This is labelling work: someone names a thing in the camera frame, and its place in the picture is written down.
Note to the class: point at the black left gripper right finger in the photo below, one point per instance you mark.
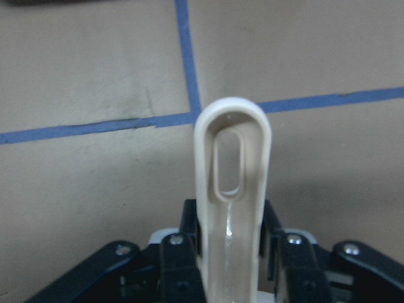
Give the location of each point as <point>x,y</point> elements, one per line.
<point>303,271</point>

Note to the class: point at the beige plastic dustpan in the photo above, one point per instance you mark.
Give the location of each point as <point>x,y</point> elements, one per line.
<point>230,221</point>

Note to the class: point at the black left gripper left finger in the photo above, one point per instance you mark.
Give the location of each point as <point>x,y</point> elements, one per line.
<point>165,270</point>

